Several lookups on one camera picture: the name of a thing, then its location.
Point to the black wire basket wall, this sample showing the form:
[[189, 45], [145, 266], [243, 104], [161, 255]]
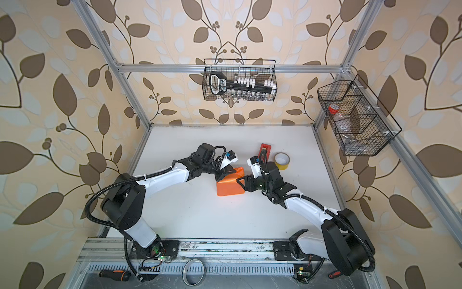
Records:
[[261, 69], [363, 126]]

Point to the black socket tool set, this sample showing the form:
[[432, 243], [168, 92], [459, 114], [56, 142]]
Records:
[[220, 85]]

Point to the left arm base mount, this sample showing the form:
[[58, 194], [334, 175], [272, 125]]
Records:
[[162, 248]]

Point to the red handled ratchet wrench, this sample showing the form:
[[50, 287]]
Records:
[[334, 274]]

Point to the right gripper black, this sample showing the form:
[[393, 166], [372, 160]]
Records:
[[249, 180]]

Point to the aluminium front rail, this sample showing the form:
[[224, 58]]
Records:
[[208, 249]]

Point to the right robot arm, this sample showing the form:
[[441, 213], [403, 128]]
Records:
[[343, 239]]

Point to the red tape dispenser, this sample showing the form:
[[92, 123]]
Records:
[[264, 152]]

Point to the orange black screwdriver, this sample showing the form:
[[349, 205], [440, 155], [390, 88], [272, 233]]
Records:
[[116, 275]]

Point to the red capped item in basket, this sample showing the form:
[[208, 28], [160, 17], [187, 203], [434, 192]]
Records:
[[333, 109]]

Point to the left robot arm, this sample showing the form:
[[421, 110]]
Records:
[[120, 205]]

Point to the yellow tape roll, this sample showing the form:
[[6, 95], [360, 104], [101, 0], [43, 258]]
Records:
[[282, 160]]

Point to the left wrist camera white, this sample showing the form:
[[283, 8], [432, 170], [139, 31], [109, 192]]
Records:
[[229, 158]]

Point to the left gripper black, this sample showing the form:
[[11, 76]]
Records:
[[224, 171]]

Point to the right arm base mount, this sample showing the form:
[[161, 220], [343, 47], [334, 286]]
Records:
[[289, 251]]

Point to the black wire basket back wall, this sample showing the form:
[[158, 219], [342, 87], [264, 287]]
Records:
[[261, 69]]

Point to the black wire basket right wall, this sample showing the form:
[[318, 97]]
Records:
[[363, 126]]

